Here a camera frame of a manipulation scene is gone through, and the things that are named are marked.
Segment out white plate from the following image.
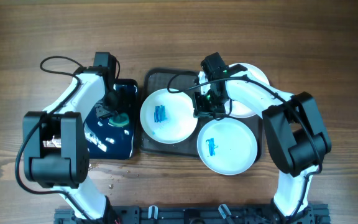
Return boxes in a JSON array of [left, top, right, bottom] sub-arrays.
[[197, 62, 270, 119], [196, 118, 258, 175], [140, 88, 198, 144]]

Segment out white plate bottom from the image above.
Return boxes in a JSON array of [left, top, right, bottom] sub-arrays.
[[196, 118, 258, 175]]

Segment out black water tray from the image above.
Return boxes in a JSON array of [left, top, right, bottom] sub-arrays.
[[84, 79, 139, 160]]

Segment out right black cable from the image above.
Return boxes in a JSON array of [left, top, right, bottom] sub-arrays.
[[166, 70, 324, 223]]

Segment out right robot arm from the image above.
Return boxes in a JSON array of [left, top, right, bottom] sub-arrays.
[[193, 52, 332, 223]]

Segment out dark brown serving tray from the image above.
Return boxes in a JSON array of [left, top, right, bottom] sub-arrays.
[[135, 67, 265, 159]]

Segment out green yellow sponge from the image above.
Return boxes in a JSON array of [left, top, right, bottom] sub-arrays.
[[108, 113, 130, 128]]

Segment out left black cable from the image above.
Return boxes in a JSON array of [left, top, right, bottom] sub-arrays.
[[14, 55, 93, 220]]

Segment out black cable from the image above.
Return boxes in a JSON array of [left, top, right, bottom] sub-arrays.
[[14, 55, 93, 220], [166, 70, 324, 223]]

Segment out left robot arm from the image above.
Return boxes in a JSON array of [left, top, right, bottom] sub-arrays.
[[15, 52, 120, 223]]

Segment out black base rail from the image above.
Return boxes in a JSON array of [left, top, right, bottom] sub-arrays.
[[53, 203, 331, 224]]

